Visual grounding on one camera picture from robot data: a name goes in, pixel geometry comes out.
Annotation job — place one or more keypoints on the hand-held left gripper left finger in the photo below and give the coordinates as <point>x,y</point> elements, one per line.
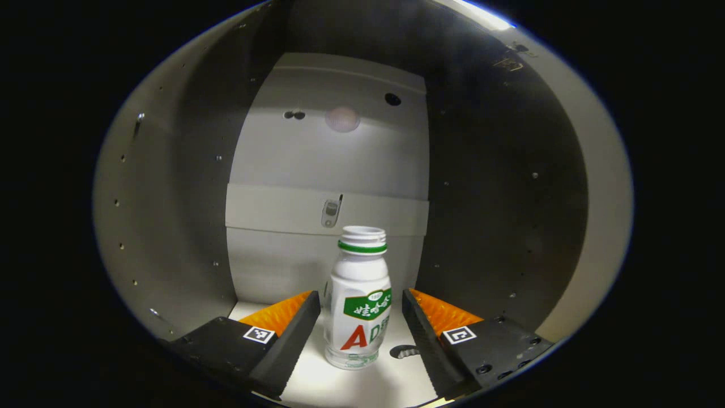
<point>289,351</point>

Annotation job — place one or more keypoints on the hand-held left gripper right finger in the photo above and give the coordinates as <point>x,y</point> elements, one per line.
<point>430,351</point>

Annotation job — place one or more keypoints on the white bottle with green label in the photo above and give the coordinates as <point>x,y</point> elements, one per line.
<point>359,283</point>

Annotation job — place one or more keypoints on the beige cabinet door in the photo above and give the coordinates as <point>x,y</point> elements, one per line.
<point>606,187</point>

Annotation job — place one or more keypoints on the dark grey cabinet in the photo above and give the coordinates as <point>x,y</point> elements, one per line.
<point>283,158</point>

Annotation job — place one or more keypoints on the long ceiling light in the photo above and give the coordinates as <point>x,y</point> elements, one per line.
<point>487,17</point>

